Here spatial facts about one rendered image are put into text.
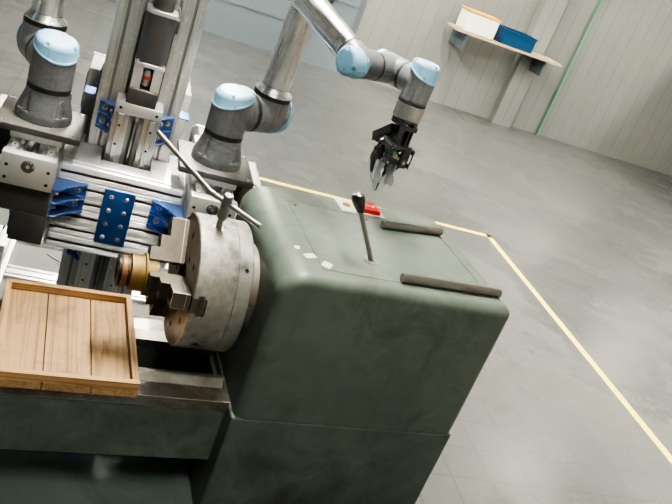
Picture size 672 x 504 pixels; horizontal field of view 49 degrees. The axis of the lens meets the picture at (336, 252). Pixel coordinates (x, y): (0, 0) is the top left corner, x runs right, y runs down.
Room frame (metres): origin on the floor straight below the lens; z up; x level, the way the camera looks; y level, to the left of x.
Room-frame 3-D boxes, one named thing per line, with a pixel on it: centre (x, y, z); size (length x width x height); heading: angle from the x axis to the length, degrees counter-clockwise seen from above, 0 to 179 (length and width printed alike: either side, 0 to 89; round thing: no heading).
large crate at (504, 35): (10.75, -1.20, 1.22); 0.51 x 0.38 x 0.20; 111
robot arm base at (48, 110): (1.93, 0.90, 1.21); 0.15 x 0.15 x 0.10
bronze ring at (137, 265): (1.46, 0.40, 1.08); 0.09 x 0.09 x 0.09; 26
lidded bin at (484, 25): (10.54, -0.66, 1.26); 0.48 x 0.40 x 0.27; 111
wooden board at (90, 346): (1.41, 0.51, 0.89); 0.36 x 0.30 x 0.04; 26
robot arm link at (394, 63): (1.95, 0.05, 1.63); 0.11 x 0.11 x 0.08; 53
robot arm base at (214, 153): (2.10, 0.44, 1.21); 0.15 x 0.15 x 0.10
